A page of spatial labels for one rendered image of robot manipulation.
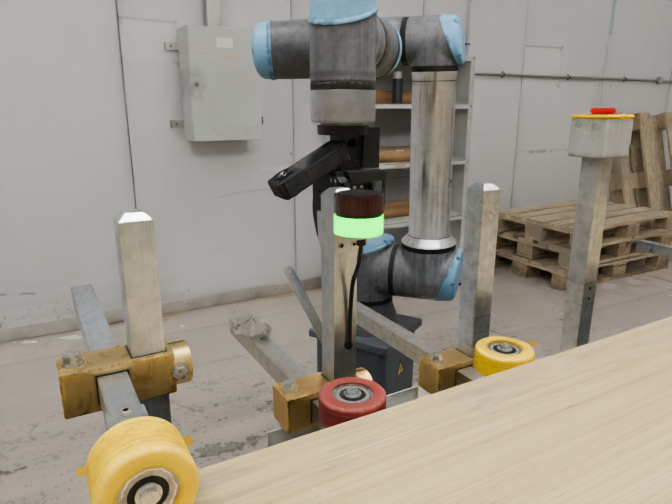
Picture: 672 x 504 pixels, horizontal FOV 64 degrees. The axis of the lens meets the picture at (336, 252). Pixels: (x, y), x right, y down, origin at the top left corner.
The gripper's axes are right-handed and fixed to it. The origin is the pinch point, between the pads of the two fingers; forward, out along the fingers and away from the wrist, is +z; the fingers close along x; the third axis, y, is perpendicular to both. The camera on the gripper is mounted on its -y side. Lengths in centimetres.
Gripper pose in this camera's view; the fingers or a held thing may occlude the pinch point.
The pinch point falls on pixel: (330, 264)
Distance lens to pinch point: 79.3
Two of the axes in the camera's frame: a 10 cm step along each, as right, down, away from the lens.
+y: 8.7, -1.3, 4.8
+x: -4.9, -2.2, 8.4
